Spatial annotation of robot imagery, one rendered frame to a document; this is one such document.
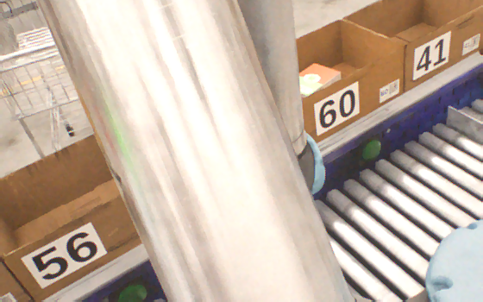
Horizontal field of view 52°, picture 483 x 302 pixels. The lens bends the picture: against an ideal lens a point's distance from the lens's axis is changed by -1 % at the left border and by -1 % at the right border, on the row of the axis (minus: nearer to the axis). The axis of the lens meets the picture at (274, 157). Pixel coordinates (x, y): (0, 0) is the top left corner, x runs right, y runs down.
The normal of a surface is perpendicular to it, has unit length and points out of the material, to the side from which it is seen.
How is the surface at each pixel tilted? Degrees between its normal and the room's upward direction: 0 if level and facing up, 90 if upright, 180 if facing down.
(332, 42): 90
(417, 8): 90
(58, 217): 1
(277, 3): 93
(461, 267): 6
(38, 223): 1
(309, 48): 90
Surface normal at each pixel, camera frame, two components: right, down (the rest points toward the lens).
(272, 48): 0.41, 0.58
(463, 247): -0.07, -0.80
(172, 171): -0.11, 0.18
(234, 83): 0.67, -0.15
